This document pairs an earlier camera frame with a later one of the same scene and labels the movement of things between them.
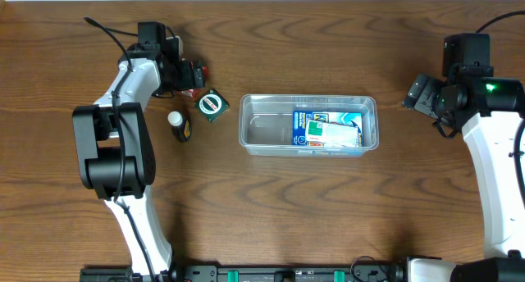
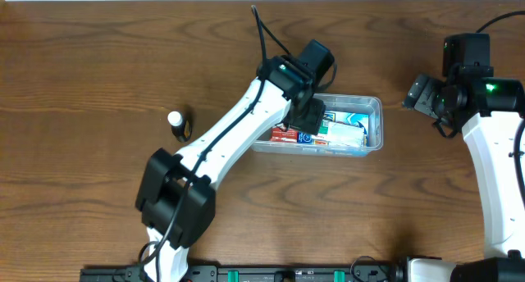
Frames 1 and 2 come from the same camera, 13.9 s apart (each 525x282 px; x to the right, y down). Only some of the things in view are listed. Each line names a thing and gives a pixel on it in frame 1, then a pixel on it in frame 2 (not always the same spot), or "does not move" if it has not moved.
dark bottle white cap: (180, 126) does not move
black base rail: (270, 273) does not move
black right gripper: (425, 95) does not move
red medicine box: (194, 93) -> (289, 135)
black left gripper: (189, 76) -> (312, 126)
